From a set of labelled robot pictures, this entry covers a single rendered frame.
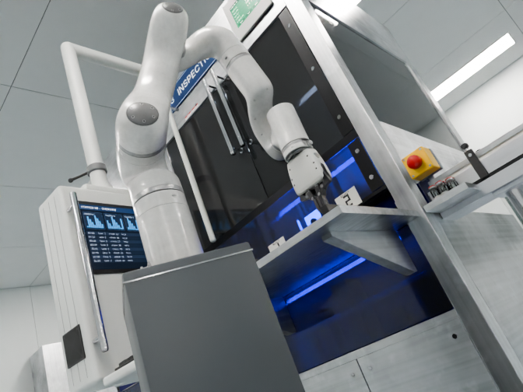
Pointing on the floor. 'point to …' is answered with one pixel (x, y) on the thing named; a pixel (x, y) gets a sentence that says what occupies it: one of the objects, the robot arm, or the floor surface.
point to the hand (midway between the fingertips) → (322, 204)
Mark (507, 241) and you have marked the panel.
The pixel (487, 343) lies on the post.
